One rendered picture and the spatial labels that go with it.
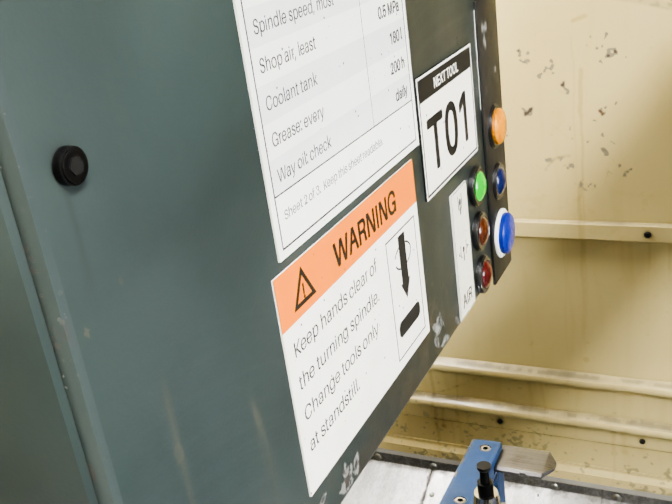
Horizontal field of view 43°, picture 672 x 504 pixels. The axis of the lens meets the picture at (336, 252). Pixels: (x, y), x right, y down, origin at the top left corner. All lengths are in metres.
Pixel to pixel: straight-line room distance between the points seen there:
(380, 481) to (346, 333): 1.35
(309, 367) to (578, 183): 1.04
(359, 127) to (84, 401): 0.20
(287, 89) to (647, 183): 1.05
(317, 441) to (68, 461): 0.14
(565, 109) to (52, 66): 1.14
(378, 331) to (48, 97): 0.24
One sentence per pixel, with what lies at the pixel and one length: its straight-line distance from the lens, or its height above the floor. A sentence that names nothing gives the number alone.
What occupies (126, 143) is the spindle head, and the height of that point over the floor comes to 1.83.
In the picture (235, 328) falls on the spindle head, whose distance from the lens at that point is 0.32.
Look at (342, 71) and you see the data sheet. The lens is 0.39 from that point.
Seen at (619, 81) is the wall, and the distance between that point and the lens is 1.32.
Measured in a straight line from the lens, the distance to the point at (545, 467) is 1.12.
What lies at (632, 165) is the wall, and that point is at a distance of 1.35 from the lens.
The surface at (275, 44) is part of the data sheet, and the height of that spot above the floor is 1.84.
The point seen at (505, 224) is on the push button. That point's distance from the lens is 0.63.
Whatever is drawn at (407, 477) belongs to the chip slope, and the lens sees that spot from 1.74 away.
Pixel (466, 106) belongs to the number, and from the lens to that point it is 0.56.
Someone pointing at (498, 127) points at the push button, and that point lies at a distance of 0.60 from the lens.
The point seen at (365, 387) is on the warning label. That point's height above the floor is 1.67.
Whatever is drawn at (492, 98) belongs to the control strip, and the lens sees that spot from 0.61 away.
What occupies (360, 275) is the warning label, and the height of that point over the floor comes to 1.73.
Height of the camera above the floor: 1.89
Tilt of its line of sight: 22 degrees down
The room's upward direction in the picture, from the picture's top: 8 degrees counter-clockwise
